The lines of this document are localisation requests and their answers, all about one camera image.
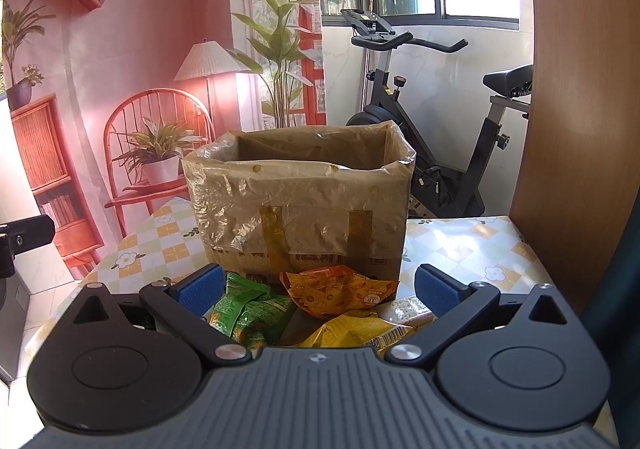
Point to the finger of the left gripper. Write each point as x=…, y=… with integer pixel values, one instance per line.
x=20, y=236

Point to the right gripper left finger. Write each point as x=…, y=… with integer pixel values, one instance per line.
x=180, y=308

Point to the yellow snack packet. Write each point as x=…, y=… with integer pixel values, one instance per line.
x=358, y=329

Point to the clear white snack packet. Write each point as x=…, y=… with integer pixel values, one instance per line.
x=409, y=311

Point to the wooden board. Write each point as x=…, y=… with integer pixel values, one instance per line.
x=579, y=175

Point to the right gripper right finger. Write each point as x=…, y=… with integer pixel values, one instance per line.
x=459, y=310

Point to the lined cardboard box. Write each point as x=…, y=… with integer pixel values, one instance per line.
x=292, y=199

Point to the printed room backdrop cloth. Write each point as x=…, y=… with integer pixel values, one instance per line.
x=83, y=78

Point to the green chips bag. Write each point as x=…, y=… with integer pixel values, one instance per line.
x=251, y=313

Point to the floral checkered tablecloth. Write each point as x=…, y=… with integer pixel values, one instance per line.
x=168, y=245

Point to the orange chips bag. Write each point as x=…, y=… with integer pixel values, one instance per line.
x=328, y=292

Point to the black exercise bike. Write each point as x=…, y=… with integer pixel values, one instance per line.
x=462, y=113

